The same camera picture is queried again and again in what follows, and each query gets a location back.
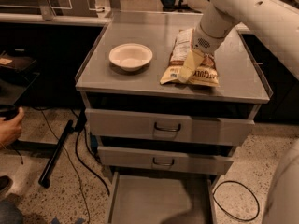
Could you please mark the top grey drawer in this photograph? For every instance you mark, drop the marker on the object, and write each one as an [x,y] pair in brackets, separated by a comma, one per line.
[164,127]

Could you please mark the dark shoe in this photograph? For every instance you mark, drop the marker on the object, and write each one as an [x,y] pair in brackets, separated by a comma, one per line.
[5,183]

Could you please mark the black handheld device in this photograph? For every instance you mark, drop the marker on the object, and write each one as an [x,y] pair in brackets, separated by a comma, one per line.
[8,112]

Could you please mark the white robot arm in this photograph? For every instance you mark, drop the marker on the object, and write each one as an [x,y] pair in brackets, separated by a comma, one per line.
[276,25]

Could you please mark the black table leg bar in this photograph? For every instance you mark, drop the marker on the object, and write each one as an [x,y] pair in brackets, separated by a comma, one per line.
[44,179]

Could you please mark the dark side table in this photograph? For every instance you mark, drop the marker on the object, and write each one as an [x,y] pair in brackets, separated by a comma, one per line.
[15,67]

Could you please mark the brown chip bag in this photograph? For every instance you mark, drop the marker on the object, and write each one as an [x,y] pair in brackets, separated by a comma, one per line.
[206,73]

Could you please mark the bottom grey drawer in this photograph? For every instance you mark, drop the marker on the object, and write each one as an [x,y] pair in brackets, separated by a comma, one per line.
[160,198]

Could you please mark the white paper bowl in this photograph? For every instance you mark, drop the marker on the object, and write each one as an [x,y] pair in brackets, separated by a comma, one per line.
[130,56]

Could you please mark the middle grey drawer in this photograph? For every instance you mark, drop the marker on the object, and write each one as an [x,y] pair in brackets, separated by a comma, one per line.
[164,161]

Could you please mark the grey drawer cabinet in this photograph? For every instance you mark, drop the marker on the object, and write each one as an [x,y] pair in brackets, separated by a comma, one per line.
[104,85]

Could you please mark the grey drawer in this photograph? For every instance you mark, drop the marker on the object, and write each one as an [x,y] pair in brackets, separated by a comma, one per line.
[164,127]
[164,161]
[160,198]

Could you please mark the bystander hand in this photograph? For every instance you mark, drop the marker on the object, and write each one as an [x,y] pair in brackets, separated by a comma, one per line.
[10,130]

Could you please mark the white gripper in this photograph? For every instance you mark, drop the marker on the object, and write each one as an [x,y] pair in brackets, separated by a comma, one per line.
[206,41]

